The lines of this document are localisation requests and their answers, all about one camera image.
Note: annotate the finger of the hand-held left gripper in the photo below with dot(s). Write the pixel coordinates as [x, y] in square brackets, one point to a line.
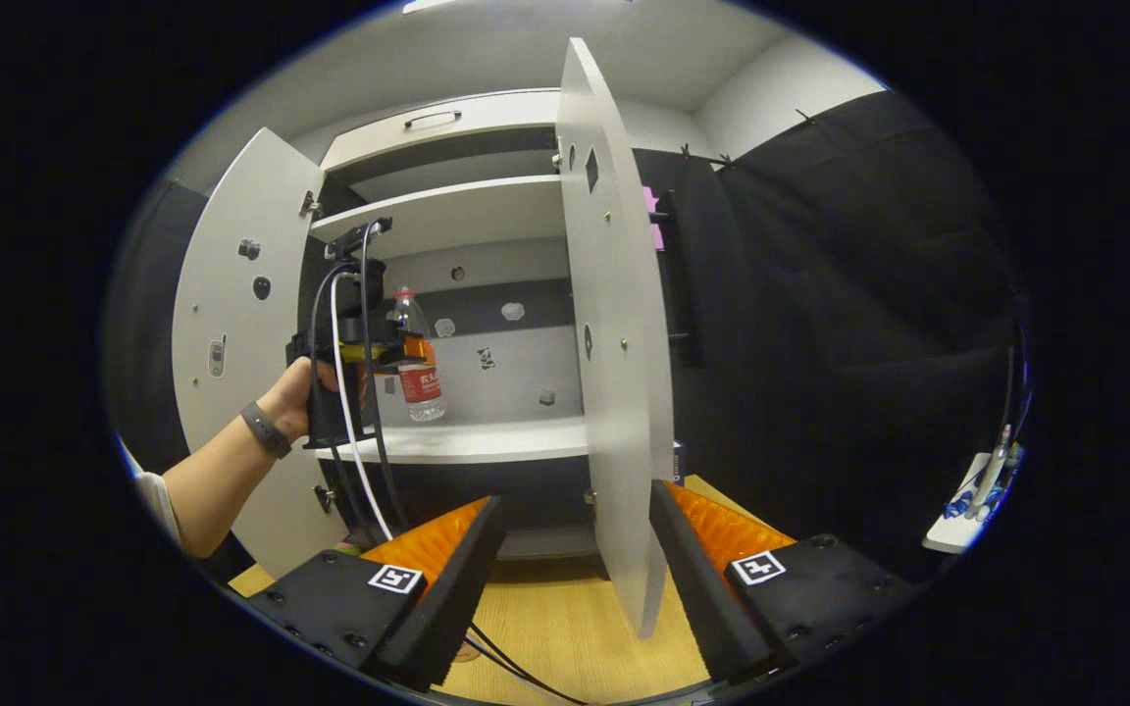
[384, 355]

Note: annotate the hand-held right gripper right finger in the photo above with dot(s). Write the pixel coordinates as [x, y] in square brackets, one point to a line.
[688, 579]

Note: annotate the white shirt sleeve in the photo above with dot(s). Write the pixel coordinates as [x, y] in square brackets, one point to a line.
[158, 500]

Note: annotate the grey wristband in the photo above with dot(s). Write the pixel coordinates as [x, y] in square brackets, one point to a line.
[266, 429]

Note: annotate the white cabinet flap panel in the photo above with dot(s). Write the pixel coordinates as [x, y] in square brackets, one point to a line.
[487, 126]

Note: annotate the wide ceiling light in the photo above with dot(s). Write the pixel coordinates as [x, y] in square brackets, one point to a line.
[437, 5]

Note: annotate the clear red label water bottle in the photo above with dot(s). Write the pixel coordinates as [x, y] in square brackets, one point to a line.
[423, 387]

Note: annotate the metal door hinge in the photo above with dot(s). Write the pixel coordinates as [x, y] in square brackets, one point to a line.
[326, 497]
[557, 155]
[310, 205]

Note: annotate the white cabinet shelf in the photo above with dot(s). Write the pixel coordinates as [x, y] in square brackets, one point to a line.
[467, 211]
[487, 441]

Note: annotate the white cabinet door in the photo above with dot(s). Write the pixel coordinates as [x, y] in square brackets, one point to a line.
[231, 294]
[614, 441]

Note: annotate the white side table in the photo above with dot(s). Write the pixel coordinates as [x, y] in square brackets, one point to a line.
[957, 529]

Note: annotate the white cabinet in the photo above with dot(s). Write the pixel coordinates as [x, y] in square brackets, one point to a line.
[516, 392]

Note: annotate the black backdrop cloth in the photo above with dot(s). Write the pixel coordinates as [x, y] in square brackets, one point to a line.
[820, 343]

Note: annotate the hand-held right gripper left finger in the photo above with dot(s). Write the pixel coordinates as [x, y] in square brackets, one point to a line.
[467, 588]

